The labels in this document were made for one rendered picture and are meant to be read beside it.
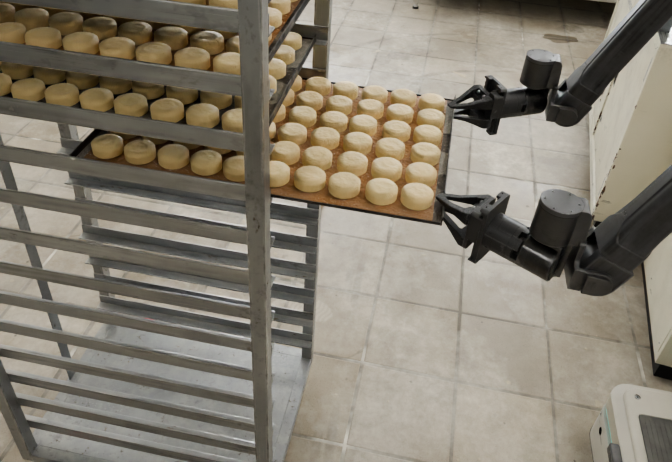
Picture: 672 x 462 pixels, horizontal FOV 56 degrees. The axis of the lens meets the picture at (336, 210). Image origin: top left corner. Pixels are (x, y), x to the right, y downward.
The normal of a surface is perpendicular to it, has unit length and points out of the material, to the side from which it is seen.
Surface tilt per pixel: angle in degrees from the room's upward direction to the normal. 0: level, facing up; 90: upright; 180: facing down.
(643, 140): 90
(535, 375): 0
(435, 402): 0
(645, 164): 90
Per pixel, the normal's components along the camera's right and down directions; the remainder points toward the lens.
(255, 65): -0.19, 0.60
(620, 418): -0.46, -0.75
